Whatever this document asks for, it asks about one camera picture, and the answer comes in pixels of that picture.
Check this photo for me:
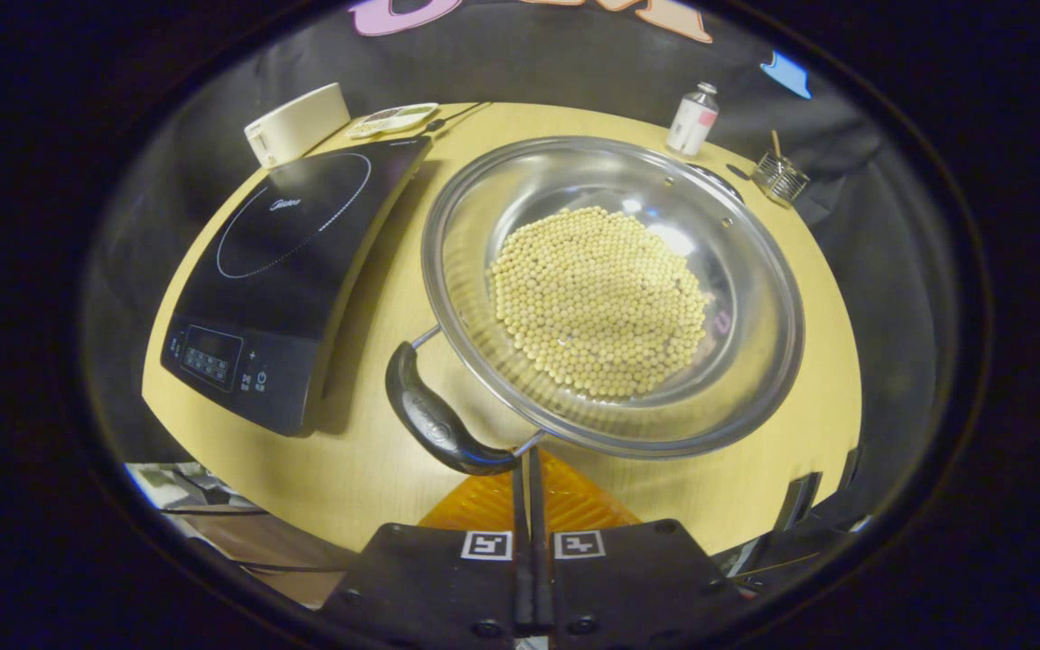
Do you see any white toaster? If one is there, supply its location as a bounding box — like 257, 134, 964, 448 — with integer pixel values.
244, 82, 352, 169

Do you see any wire mesh holder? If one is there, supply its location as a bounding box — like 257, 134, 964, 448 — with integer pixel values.
750, 151, 811, 209

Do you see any black table edge bracket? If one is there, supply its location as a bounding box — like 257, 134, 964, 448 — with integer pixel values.
773, 469, 823, 534

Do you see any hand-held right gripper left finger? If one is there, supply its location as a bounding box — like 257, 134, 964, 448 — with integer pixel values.
321, 451, 534, 640

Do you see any steel pot with black handles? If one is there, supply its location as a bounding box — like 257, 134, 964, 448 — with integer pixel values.
385, 135, 805, 477

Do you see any white divided dish of beans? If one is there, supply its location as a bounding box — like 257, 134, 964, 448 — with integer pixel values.
347, 102, 441, 139

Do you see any clear bottle with pink label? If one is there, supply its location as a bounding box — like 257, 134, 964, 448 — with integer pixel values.
665, 82, 720, 158

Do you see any pile of yellow soybeans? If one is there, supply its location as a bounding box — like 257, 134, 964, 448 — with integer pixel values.
488, 206, 715, 401

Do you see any black induction cooktop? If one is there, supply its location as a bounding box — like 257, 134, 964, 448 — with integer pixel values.
160, 135, 433, 438

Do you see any black power cable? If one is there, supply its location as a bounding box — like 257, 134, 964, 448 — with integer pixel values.
425, 102, 492, 135

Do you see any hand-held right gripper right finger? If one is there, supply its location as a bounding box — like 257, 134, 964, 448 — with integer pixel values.
529, 447, 756, 640

